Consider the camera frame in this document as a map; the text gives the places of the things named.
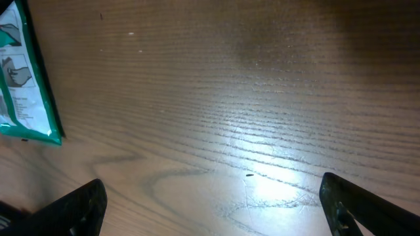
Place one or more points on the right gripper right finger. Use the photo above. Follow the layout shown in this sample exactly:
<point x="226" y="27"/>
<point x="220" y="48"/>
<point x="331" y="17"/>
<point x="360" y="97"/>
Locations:
<point x="346" y="205"/>

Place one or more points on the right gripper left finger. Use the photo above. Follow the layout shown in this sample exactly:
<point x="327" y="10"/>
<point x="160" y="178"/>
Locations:
<point x="80" y="212"/>

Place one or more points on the green 3M package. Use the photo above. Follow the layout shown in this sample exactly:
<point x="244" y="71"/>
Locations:
<point x="28" y="108"/>

